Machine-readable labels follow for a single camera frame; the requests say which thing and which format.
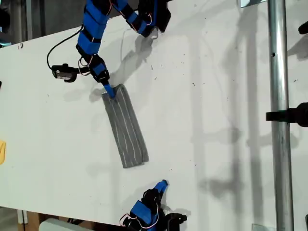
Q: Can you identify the yellow object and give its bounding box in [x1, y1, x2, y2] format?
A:
[0, 141, 7, 166]

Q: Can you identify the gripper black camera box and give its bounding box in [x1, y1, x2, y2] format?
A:
[51, 63, 78, 84]
[165, 212, 188, 231]

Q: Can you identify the brown wooden board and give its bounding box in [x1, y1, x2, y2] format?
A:
[24, 211, 41, 231]

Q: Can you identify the light grey box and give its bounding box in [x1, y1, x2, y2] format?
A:
[38, 218, 89, 231]

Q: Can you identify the black camera cable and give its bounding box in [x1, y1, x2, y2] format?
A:
[46, 25, 84, 70]

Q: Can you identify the grey striped towel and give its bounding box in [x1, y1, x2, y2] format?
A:
[101, 83, 150, 169]

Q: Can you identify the black rounded object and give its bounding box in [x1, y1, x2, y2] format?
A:
[297, 21, 308, 35]

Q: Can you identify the black post clamp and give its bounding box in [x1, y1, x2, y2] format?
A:
[265, 102, 308, 128]

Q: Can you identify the black round background object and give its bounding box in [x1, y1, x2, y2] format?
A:
[0, 8, 12, 33]

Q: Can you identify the steel post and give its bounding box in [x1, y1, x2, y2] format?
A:
[267, 0, 295, 231]

